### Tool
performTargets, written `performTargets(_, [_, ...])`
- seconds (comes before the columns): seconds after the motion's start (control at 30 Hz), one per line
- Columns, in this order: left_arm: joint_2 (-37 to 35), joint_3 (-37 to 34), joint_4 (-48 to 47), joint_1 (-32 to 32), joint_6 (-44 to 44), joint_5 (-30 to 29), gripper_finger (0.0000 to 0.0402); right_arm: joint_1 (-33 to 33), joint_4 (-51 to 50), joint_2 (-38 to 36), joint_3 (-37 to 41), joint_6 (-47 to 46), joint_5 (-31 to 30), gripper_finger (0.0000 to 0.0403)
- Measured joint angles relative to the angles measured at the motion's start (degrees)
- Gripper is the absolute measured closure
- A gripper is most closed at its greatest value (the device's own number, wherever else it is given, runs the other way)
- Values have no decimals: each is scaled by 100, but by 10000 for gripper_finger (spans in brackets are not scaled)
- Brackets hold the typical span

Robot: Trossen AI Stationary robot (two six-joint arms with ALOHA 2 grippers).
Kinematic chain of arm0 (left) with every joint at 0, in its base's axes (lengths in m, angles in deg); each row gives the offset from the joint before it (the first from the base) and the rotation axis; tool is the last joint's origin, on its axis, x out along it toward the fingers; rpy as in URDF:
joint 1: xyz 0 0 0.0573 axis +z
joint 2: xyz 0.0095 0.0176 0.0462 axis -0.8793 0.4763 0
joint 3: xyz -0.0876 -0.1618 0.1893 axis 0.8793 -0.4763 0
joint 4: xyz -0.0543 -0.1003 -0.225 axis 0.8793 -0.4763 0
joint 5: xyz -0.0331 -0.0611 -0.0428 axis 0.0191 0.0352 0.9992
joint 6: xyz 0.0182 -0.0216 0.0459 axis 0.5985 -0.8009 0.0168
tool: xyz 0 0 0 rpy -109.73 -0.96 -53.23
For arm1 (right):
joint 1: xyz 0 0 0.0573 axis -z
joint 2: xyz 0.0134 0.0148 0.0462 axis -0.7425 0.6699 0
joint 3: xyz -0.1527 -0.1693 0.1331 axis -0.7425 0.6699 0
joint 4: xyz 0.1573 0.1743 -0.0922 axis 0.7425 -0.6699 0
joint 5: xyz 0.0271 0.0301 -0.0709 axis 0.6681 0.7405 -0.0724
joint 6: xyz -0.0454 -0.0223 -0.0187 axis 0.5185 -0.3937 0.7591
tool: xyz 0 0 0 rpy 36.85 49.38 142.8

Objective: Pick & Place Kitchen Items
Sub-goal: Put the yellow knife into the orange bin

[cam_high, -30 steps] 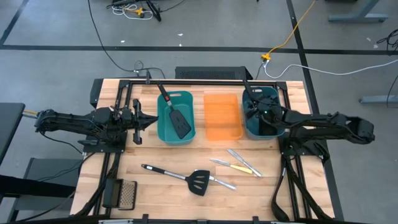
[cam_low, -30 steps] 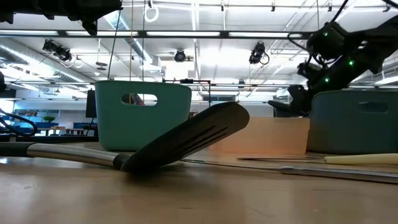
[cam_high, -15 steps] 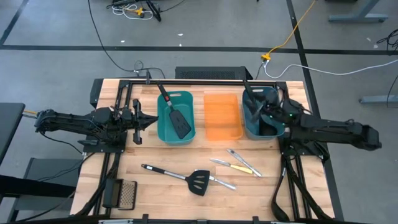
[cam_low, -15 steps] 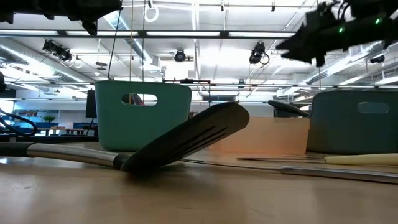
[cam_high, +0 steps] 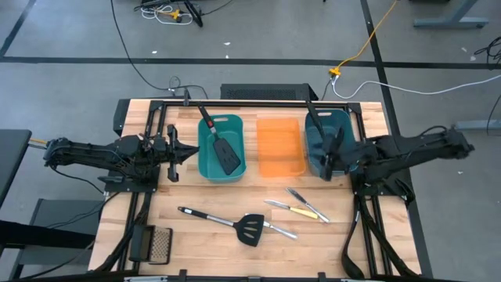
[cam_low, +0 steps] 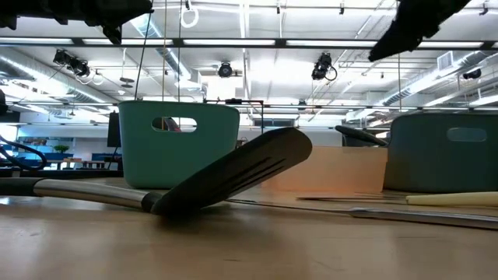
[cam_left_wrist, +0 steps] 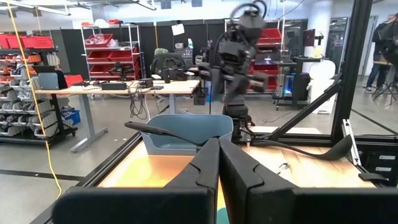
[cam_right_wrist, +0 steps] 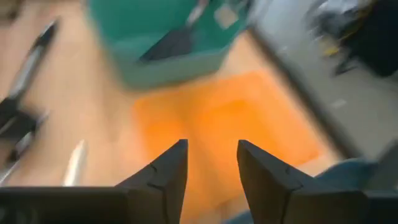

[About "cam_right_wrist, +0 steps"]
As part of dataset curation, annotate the steel-handled black slotted spatula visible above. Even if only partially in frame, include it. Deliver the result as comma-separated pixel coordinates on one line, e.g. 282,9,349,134
138,0,210,65

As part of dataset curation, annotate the black-handled slotted spatula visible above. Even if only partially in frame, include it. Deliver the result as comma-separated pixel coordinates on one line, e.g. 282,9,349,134
0,19,60,142

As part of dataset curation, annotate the light teal plastic bin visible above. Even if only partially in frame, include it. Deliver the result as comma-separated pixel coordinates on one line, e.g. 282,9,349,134
88,0,251,91

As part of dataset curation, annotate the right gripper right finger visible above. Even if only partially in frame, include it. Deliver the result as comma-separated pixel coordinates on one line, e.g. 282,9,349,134
236,139,368,224

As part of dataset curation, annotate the orange translucent plastic tray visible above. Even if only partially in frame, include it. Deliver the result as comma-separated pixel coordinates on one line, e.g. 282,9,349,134
129,70,323,224

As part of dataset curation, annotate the silver table knife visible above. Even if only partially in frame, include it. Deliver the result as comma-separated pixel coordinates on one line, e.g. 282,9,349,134
0,113,49,187

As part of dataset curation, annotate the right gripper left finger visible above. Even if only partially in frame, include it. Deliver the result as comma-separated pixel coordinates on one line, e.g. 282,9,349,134
116,139,189,224

